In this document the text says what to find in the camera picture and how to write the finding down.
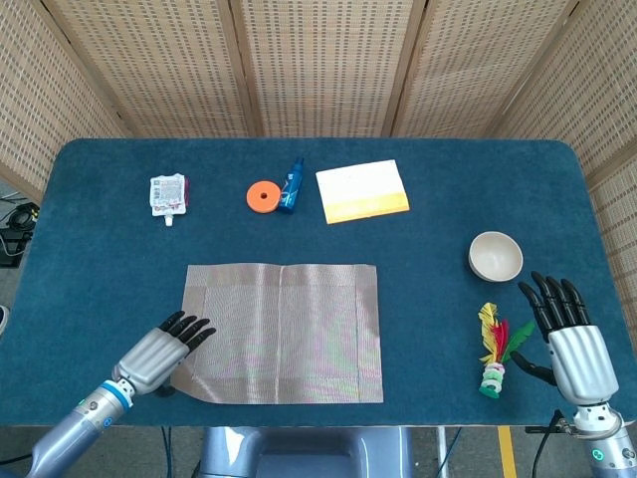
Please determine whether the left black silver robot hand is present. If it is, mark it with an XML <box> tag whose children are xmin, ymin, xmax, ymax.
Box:
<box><xmin>111</xmin><ymin>311</ymin><xmax>218</xmax><ymax>398</ymax></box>

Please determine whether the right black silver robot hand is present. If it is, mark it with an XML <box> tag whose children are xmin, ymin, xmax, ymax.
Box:
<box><xmin>511</xmin><ymin>271</ymin><xmax>621</xmax><ymax>408</ymax></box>

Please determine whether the white bowl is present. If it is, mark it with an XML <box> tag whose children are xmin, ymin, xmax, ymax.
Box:
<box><xmin>468</xmin><ymin>230</ymin><xmax>525</xmax><ymax>284</ymax></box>

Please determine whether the beige woven placemat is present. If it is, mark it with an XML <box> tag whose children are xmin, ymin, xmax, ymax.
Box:
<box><xmin>170</xmin><ymin>262</ymin><xmax>385</xmax><ymax>405</ymax></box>

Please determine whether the blue carpet table cover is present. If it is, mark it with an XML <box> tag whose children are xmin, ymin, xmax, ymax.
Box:
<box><xmin>9</xmin><ymin>137</ymin><xmax>631</xmax><ymax>428</ymax></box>

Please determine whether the colourful feather shuttlecock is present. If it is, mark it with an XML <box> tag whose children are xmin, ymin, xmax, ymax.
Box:
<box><xmin>478</xmin><ymin>301</ymin><xmax>536</xmax><ymax>400</ymax></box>

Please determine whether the white table leg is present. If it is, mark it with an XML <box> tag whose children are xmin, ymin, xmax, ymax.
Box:
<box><xmin>435</xmin><ymin>426</ymin><xmax>449</xmax><ymax>478</ymax></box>

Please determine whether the white spout pouch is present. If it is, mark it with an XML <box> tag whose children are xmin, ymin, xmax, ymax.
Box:
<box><xmin>149</xmin><ymin>172</ymin><xmax>191</xmax><ymax>228</ymax></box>

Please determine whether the blue-grey robot torso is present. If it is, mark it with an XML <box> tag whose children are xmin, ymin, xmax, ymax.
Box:
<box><xmin>198</xmin><ymin>426</ymin><xmax>414</xmax><ymax>478</ymax></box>

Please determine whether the orange disc with hole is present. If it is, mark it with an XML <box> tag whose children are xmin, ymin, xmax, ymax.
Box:
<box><xmin>245</xmin><ymin>181</ymin><xmax>283</xmax><ymax>215</ymax></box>

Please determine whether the blue bottle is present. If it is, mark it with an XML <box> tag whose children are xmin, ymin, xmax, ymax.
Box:
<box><xmin>277</xmin><ymin>156</ymin><xmax>306</xmax><ymax>215</ymax></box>

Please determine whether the yellow white Lexicon book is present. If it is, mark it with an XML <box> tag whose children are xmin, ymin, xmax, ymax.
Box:
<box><xmin>315</xmin><ymin>158</ymin><xmax>412</xmax><ymax>226</ymax></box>

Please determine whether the woven bamboo folding screen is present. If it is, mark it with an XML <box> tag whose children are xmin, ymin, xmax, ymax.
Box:
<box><xmin>0</xmin><ymin>0</ymin><xmax>637</xmax><ymax>310</ymax></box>

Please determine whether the blue cable under table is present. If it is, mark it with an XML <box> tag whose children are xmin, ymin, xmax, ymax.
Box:
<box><xmin>444</xmin><ymin>426</ymin><xmax>463</xmax><ymax>472</ymax></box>
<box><xmin>159</xmin><ymin>426</ymin><xmax>175</xmax><ymax>478</ymax></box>

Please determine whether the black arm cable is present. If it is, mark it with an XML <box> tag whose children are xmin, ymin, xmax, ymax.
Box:
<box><xmin>531</xmin><ymin>408</ymin><xmax>573</xmax><ymax>478</ymax></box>

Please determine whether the black floor cable bundle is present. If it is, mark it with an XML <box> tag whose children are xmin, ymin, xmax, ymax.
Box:
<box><xmin>0</xmin><ymin>196</ymin><xmax>41</xmax><ymax>268</ymax></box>

